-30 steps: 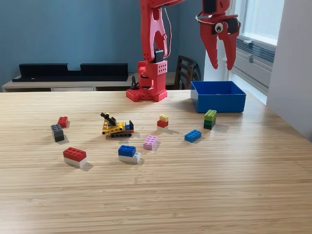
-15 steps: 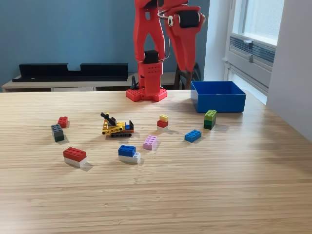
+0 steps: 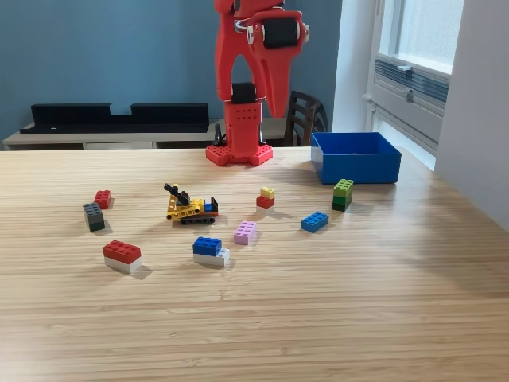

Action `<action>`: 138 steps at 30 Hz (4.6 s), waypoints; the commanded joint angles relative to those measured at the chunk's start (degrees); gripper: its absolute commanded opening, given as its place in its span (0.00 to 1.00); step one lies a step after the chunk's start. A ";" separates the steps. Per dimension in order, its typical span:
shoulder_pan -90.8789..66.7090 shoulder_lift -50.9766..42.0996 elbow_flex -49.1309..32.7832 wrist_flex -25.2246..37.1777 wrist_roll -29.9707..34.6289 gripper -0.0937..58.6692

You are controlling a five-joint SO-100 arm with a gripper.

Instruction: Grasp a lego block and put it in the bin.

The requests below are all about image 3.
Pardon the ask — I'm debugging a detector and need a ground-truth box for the green brick stack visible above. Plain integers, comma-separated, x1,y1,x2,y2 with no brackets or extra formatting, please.
332,178,355,212

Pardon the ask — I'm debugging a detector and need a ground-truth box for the blue plastic bin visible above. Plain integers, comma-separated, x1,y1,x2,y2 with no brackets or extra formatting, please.
310,131,402,185

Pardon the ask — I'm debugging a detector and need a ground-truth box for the dark wooden chair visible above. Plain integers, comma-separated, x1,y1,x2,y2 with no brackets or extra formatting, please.
282,90,329,147

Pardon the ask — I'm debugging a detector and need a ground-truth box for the yellow red white brick stack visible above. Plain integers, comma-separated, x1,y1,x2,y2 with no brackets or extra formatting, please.
255,186,276,218

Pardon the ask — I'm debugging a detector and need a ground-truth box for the grey window vent grille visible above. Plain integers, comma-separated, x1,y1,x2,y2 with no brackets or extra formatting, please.
374,58,451,106

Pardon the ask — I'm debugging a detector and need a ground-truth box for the pink brick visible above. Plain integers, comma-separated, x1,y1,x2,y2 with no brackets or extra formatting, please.
233,220,258,246

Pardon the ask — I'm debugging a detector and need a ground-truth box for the yellow toy digger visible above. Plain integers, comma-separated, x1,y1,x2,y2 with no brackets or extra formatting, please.
163,182,220,226

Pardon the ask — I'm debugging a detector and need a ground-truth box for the pale wooden sideboard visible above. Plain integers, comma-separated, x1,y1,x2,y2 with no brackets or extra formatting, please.
2,117,297,151

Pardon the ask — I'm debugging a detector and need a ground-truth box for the blue and white brick stack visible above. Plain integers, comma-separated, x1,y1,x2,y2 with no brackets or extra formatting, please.
192,236,231,267

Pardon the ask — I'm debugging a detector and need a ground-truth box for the small red brick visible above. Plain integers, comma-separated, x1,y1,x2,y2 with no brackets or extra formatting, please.
93,189,113,209

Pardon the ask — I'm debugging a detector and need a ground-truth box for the grey and dark brick stack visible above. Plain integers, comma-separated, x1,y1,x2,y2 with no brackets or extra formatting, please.
82,201,107,233

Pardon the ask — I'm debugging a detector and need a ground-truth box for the red and white brick stack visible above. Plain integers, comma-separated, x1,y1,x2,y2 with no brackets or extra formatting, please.
102,240,143,275

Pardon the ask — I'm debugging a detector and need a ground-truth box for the white window frame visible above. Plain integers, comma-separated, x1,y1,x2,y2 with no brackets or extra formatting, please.
363,0,465,154

